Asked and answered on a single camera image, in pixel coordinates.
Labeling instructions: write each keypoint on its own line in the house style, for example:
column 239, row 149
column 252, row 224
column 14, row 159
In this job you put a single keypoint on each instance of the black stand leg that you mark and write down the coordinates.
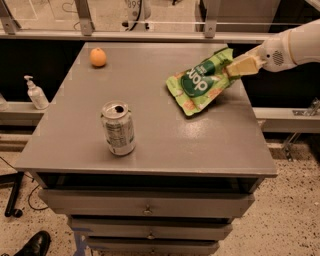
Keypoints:
column 12, row 180

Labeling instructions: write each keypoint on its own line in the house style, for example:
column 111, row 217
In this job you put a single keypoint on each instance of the white numbered robot base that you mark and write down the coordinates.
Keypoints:
column 138, row 12

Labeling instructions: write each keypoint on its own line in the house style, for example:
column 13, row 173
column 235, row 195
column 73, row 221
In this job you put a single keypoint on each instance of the silver 7up can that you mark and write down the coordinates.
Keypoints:
column 118, row 127

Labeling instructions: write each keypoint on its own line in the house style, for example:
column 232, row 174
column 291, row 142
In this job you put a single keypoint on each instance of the grey drawer cabinet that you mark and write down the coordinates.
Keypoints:
column 222, row 150

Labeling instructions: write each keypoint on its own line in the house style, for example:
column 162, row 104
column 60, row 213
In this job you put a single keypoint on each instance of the green rice chip bag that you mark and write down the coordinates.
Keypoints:
column 194, row 89

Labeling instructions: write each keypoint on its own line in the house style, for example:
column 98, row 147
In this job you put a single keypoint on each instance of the black leather shoe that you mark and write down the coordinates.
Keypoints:
column 38, row 245

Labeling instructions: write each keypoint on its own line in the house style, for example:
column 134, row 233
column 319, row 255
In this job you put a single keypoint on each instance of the grey drawer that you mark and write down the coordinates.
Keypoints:
column 150, row 229
column 149, row 204
column 153, row 246

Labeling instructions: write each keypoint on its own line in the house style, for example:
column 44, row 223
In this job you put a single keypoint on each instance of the top grey drawer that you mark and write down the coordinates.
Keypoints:
column 149, row 204

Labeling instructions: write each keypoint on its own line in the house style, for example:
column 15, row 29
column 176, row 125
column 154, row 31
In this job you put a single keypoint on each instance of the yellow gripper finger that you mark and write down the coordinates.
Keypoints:
column 248, row 50
column 245, row 65

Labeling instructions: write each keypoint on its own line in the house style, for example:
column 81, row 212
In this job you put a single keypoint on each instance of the white pump sanitizer bottle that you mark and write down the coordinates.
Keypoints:
column 36, row 94

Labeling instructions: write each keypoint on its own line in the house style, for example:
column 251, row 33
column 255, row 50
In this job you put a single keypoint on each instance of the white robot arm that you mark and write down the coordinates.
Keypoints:
column 305, row 43

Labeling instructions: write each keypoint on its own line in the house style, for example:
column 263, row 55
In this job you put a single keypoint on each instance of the bottom grey drawer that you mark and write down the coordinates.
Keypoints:
column 153, row 246

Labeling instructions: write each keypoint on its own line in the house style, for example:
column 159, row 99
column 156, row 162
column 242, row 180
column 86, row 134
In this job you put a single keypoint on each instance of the middle grey drawer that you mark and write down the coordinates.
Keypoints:
column 150, row 229

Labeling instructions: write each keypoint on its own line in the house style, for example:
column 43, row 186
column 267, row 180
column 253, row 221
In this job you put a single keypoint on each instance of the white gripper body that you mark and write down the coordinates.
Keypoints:
column 274, row 56

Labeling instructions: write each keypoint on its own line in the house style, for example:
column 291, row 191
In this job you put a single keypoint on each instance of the orange fruit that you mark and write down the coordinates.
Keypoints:
column 98, row 57

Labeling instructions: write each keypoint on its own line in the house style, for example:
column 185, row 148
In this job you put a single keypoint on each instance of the metal window railing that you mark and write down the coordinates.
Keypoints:
column 219, row 21

